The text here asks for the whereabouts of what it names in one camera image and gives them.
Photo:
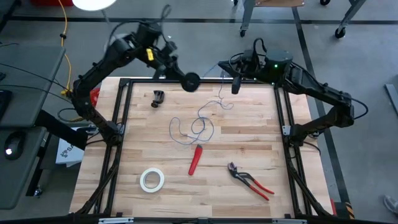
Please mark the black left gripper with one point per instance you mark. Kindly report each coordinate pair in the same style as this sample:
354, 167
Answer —
171, 67

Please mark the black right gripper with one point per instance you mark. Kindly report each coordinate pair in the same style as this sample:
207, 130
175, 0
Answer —
258, 67

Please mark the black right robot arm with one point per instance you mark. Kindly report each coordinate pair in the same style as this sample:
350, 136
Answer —
311, 87

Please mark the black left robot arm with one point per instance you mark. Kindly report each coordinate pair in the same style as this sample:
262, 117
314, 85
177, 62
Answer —
93, 74

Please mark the black screw clamp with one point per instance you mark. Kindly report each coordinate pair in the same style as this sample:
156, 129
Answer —
158, 98

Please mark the wooden-top table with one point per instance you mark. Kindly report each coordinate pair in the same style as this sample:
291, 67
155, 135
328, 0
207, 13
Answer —
280, 2

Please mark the white tape roll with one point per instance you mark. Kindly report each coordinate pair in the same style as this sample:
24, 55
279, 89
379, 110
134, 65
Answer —
160, 180

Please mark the white cardboard box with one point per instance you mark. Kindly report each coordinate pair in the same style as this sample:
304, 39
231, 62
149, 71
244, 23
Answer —
68, 152

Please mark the red floor bin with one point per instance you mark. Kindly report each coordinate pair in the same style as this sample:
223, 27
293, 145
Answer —
49, 2

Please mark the grey desk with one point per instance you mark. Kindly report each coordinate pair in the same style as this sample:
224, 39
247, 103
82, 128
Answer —
28, 102

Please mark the silver aluminium extrusion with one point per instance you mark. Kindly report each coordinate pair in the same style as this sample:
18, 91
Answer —
115, 221
289, 221

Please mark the grey metal bar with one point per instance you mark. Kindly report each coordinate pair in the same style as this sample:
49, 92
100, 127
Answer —
391, 99

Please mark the hazard-striped black box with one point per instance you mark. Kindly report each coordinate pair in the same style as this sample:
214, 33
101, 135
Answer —
344, 210

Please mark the black computer mouse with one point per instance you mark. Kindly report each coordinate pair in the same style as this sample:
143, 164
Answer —
14, 145

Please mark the person's shoe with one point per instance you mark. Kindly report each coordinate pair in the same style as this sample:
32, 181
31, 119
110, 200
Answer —
391, 203

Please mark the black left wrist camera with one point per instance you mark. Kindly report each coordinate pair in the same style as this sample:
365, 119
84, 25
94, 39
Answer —
169, 48

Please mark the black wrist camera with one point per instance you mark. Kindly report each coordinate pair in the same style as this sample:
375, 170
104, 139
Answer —
169, 48
249, 56

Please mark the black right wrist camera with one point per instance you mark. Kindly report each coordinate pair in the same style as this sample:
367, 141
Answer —
249, 56

